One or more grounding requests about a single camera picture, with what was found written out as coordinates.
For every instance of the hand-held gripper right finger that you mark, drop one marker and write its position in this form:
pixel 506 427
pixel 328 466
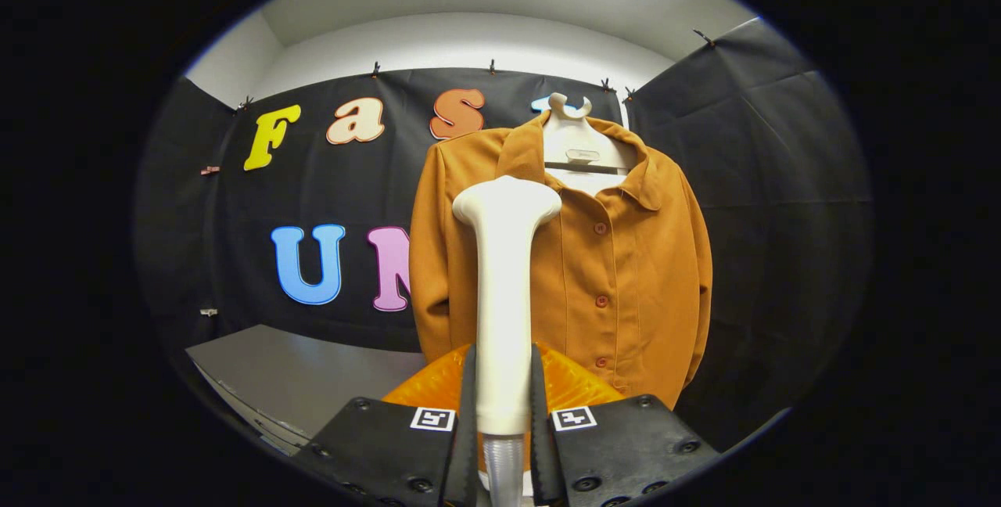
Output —
pixel 539 429

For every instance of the black backdrop cloth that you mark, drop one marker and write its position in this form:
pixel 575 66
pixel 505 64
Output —
pixel 782 178

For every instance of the row of black clips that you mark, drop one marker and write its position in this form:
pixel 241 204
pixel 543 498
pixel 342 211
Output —
pixel 375 70

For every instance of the orange button shirt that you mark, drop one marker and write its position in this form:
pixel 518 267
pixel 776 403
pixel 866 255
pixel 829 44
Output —
pixel 626 280

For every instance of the white plastic hanger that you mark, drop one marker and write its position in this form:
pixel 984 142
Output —
pixel 579 147

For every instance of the white garment steamer head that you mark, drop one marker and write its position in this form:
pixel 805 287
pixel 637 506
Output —
pixel 504 296

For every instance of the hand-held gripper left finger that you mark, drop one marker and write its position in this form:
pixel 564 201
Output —
pixel 468 429

